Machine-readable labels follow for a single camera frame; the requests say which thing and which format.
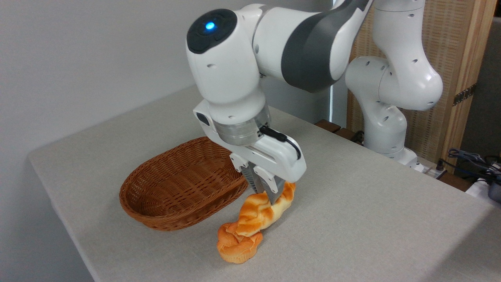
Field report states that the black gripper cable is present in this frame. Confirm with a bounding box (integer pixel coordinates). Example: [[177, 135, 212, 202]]
[[260, 125, 302, 160]]

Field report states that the woven screen with wooden frame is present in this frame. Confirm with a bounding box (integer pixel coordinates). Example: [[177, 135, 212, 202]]
[[347, 0, 497, 165]]

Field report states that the flower-shaped bread roll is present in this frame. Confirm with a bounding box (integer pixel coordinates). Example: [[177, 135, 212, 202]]
[[217, 222, 263, 264]]

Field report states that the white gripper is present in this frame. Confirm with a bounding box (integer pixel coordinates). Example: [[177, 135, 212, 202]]
[[193, 99, 307, 205]]

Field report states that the long braided bread loaf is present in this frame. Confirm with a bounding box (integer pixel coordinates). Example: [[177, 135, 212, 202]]
[[234, 181, 297, 237]]

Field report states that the tangled dark cable bundle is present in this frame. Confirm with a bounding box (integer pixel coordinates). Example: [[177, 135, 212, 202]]
[[448, 148, 501, 184]]

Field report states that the metal hinge on screen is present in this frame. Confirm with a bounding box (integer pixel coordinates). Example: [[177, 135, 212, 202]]
[[453, 83, 477, 107]]

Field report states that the grey tablecloth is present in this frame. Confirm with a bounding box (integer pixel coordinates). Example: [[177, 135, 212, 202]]
[[27, 85, 501, 282]]

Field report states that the brown oval wicker basket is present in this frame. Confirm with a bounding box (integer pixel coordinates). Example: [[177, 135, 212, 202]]
[[119, 136, 250, 231]]

